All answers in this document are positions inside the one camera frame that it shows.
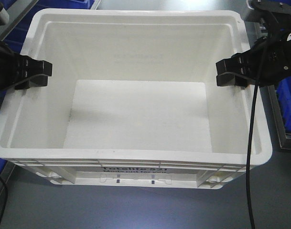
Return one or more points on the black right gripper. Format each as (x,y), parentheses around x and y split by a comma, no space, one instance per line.
(270,57)

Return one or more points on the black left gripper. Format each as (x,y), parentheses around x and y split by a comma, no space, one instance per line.
(10,75)

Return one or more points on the white plastic tote bin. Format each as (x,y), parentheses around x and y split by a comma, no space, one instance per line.
(132,100)

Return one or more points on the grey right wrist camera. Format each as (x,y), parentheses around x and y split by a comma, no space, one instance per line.
(253,10)

